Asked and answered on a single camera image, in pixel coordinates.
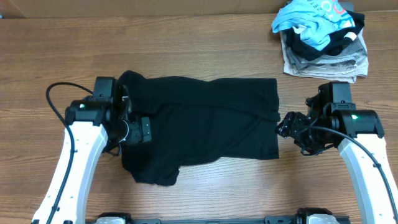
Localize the black t-shirt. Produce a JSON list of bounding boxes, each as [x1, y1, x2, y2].
[[120, 70, 280, 186]]

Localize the black folded garment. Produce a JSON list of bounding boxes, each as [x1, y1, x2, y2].
[[284, 11, 365, 61]]

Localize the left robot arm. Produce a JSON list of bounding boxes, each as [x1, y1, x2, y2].
[[32, 77, 152, 223]]

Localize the light blue t-shirt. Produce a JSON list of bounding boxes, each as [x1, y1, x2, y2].
[[271, 0, 355, 50]]

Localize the beige folded garment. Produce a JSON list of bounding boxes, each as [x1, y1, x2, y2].
[[280, 32, 369, 83]]

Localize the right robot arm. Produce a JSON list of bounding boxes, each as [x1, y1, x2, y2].
[[275, 82, 397, 223]]

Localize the grey folded garment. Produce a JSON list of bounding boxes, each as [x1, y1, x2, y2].
[[286, 39, 368, 72]]

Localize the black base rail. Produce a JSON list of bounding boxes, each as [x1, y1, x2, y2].
[[74, 212, 351, 224]]

